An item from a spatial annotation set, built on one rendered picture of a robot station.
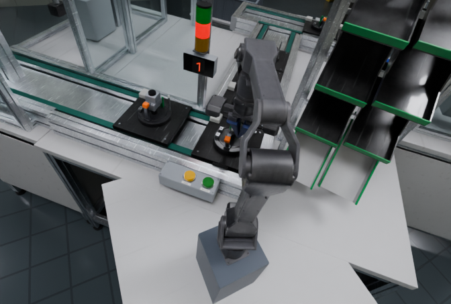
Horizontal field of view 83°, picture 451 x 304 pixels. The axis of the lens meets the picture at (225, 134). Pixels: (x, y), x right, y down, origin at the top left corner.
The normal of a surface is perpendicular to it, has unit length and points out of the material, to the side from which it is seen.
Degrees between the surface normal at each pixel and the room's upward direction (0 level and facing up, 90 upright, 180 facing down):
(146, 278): 0
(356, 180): 45
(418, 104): 25
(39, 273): 0
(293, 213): 0
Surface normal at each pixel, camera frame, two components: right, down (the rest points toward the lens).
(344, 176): -0.25, -0.04
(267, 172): 0.08, 0.14
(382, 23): -0.09, -0.35
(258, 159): 0.12, -0.47
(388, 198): 0.12, -0.67
